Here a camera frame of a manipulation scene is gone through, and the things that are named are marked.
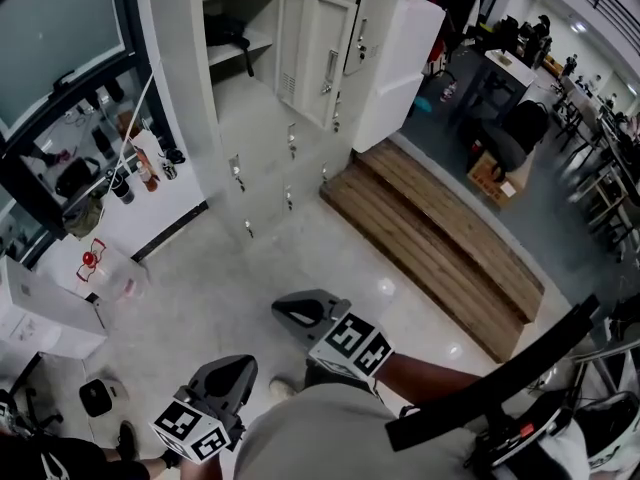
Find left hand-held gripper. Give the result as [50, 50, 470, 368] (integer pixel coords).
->
[148, 355, 260, 465]

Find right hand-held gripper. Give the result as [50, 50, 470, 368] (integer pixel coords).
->
[271, 289, 396, 382]

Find grey metal locker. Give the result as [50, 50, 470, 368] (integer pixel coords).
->
[147, 0, 401, 255]

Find person's right forearm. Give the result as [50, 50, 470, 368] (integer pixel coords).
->
[373, 353, 484, 405]

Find open grey locker door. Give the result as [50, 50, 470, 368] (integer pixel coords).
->
[275, 0, 359, 131]

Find person's white shoe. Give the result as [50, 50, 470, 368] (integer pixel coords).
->
[269, 375, 301, 398]

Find person's beige shirt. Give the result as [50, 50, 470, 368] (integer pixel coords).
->
[233, 382, 591, 480]

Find small black box device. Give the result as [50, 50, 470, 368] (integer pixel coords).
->
[78, 377, 118, 418]

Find wooden steps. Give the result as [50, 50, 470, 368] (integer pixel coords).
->
[319, 137, 546, 365]

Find clear plastic box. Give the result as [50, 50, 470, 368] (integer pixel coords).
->
[47, 235, 151, 303]

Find black chair base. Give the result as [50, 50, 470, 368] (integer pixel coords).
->
[8, 385, 65, 437]

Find red and white ornament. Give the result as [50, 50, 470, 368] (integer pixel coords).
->
[75, 238, 108, 282]

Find white cardboard box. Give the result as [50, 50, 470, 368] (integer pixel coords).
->
[0, 255, 109, 360]

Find brown cardboard box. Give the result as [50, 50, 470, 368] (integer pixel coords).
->
[466, 150, 527, 205]

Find olive green bag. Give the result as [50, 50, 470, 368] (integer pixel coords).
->
[63, 195, 106, 240]

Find black tumbler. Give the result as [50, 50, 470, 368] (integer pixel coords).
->
[110, 176, 136, 205]

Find orange bottle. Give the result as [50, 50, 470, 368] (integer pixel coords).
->
[135, 160, 159, 193]

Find black handbag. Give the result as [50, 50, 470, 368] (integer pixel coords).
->
[54, 156, 102, 200]

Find black office chair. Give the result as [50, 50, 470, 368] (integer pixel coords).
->
[478, 98, 552, 175]

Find white paper bag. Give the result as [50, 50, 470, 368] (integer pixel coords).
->
[129, 128, 164, 175]

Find white and black bag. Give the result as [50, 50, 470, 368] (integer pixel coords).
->
[569, 391, 640, 480]

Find white cabinet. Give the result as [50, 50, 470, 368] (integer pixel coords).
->
[352, 0, 447, 154]

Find row of desks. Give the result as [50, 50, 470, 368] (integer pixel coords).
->
[548, 75, 640, 252]

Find dark desk with white top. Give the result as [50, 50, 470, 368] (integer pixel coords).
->
[462, 48, 539, 120]

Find black framed glass window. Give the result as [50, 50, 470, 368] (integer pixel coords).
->
[0, 0, 175, 269]

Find black shoulder strap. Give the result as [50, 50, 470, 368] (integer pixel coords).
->
[384, 293, 601, 452]

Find white cord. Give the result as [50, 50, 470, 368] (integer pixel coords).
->
[106, 60, 157, 190]

